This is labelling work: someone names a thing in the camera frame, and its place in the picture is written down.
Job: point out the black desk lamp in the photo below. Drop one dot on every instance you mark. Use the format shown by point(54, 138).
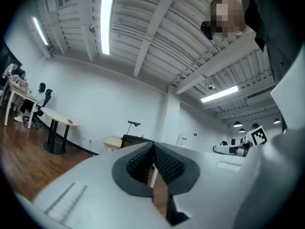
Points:
point(134, 123)

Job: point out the black head camera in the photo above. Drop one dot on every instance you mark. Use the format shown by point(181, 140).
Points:
point(207, 30)

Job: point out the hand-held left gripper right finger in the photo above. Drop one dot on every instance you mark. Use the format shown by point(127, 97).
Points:
point(209, 190)

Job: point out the ceiling tube light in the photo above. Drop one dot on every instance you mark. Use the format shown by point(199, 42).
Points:
point(106, 25)
point(40, 31)
point(219, 94)

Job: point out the person's head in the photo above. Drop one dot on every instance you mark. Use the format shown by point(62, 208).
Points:
point(228, 15)

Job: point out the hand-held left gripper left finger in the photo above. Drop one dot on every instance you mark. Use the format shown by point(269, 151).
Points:
point(90, 199)

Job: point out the black pendant lamp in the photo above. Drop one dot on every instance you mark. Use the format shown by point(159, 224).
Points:
point(277, 121)
point(242, 130)
point(237, 124)

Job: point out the person's black shirt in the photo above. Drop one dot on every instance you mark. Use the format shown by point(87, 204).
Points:
point(269, 20)

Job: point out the light wooden desk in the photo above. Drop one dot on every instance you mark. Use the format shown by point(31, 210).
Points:
point(112, 142)

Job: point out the ceiling dome fixture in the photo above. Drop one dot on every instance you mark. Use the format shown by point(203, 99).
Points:
point(92, 28)
point(211, 87)

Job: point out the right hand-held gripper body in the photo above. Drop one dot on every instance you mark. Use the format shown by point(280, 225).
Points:
point(258, 136)

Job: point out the round wooden table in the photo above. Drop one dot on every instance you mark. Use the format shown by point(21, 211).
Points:
point(59, 118)

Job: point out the white frame work desk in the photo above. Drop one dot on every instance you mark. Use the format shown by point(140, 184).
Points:
point(21, 92)

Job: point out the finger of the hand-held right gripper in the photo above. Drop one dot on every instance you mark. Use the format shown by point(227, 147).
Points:
point(224, 149)

